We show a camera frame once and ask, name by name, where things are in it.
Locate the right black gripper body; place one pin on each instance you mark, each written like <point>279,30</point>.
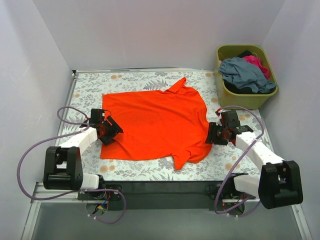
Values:
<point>211,133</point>

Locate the orange t-shirt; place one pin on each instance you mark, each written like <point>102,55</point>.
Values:
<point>159,124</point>

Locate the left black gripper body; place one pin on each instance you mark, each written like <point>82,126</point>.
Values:
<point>113,130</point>

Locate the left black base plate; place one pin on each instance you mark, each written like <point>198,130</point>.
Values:
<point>112,193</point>

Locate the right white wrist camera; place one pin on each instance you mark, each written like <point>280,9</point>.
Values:
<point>221,114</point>

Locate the olive green plastic bin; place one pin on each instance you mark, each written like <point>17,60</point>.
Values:
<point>225,96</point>

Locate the grey-blue t-shirt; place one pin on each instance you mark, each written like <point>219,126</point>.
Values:
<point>242,77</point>

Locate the pink t-shirt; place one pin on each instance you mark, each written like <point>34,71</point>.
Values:
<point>257,62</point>

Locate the aluminium frame rail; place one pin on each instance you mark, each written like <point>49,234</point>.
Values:
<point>228,197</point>

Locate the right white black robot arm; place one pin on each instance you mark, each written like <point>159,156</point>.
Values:
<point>270,170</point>

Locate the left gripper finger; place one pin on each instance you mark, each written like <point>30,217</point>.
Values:
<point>113,127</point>
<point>108,137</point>

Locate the floral patterned table mat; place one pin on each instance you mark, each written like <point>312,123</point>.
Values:
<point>86,94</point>

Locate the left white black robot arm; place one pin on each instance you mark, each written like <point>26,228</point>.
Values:
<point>63,164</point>

